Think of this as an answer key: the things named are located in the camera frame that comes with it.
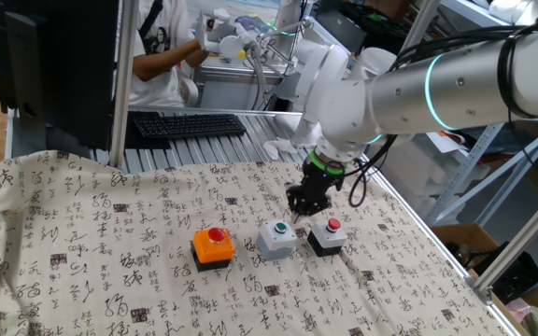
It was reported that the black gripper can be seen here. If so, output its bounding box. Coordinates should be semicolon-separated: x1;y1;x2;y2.
285;161;345;223

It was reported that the white black box red button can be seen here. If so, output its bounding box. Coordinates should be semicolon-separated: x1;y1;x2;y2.
306;217;348;258

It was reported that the grey box green button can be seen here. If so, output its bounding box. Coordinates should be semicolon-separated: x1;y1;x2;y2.
255;218;299;261

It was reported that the bare person forearm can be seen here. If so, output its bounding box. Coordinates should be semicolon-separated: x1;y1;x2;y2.
187;44;213;70
133;35;204;81

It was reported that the crumpled white cloth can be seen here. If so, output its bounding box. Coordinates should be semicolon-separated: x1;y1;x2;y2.
262;138;298;161

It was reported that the orange box big red button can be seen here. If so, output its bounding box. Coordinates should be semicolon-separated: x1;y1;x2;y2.
190;227;236;273

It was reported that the aluminium cross bar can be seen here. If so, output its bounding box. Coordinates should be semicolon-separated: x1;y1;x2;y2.
128;105;304;118

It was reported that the grey metal workbench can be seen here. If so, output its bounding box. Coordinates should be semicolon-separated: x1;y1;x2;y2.
192;58;298;112

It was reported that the black computer keyboard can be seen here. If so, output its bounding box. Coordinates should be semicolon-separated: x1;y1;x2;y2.
133;113;248;139

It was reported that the brown cardboard box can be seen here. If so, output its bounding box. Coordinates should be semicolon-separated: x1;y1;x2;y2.
430;222;538;336

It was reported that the black desk mat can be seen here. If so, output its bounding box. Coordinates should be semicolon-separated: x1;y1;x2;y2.
123;110;172;150

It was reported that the black equipment case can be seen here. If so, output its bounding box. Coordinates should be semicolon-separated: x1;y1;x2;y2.
315;0;419;55

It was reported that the person in white t-shirt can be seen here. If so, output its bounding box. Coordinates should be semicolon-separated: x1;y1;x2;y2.
128;0;200;108

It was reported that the beige calligraphy print tablecloth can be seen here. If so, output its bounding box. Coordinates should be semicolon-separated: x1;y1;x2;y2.
0;149;513;336

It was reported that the black plastic box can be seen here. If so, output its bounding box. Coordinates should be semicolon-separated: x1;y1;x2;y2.
472;240;538;304

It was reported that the pink packet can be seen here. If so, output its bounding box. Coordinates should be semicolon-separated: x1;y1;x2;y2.
504;298;534;323

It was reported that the grey metal shelf rack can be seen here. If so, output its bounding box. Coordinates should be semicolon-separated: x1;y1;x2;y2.
408;0;538;228

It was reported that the olive green bag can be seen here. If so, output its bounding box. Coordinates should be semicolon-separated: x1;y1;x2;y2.
520;305;538;336

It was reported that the black computer monitor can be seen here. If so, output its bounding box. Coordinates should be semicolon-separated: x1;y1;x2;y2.
0;0;120;151

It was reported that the white plastic bag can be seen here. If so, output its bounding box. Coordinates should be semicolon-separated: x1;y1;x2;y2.
488;0;538;24

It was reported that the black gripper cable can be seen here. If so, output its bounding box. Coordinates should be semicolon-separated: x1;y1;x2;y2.
341;133;399;209

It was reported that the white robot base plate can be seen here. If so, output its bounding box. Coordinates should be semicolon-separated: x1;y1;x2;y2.
273;111;321;149

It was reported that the aluminium table frame rail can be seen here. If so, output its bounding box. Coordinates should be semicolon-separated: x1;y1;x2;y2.
361;162;525;336

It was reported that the white teleoperation handle device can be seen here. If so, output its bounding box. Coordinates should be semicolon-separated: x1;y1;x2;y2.
196;7;259;60

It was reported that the black cable bundle on arm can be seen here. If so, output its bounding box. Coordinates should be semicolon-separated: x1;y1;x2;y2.
388;4;538;120

